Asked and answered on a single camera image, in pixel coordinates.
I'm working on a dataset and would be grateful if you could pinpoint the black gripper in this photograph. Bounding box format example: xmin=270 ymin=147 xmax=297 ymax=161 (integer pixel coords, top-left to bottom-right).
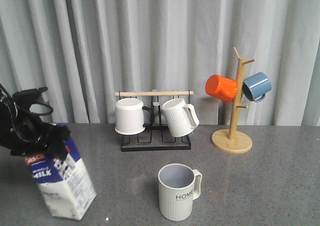
xmin=0 ymin=87 xmax=70 ymax=160

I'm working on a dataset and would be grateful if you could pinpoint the blue white milk carton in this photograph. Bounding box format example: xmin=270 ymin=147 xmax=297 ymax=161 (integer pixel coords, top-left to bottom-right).
xmin=25 ymin=137 xmax=97 ymax=220

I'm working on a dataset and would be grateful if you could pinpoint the cream HOME mug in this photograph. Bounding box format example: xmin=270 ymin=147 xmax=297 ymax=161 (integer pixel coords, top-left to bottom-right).
xmin=158 ymin=163 xmax=202 ymax=221

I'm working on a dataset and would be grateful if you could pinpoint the grey curtain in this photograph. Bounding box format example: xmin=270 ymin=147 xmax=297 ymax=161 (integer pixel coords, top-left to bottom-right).
xmin=0 ymin=0 xmax=320 ymax=126

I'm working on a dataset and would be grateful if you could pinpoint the white ribbed mug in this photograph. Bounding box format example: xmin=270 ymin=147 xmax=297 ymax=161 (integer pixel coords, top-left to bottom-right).
xmin=161 ymin=98 xmax=200 ymax=137

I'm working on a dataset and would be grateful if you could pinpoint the wooden mug tree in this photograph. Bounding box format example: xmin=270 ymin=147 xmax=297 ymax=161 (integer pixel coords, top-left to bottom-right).
xmin=211 ymin=47 xmax=256 ymax=154

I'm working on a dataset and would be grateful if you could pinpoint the orange mug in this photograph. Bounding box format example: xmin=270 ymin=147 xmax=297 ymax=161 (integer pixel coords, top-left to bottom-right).
xmin=205 ymin=74 xmax=238 ymax=102

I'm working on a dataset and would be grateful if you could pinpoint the blue mug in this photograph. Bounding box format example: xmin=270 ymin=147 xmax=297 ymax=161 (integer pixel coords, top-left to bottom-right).
xmin=242 ymin=72 xmax=272 ymax=102

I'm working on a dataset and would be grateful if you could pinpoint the black cable loop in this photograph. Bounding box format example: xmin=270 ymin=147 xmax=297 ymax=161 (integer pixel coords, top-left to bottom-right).
xmin=29 ymin=102 xmax=54 ymax=116

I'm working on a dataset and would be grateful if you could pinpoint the white mug black handle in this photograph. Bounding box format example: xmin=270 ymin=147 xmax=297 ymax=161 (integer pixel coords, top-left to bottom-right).
xmin=115 ymin=98 xmax=155 ymax=135

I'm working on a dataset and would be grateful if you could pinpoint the black wire mug rack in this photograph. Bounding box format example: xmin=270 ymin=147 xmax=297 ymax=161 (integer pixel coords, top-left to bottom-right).
xmin=115 ymin=90 xmax=194 ymax=152

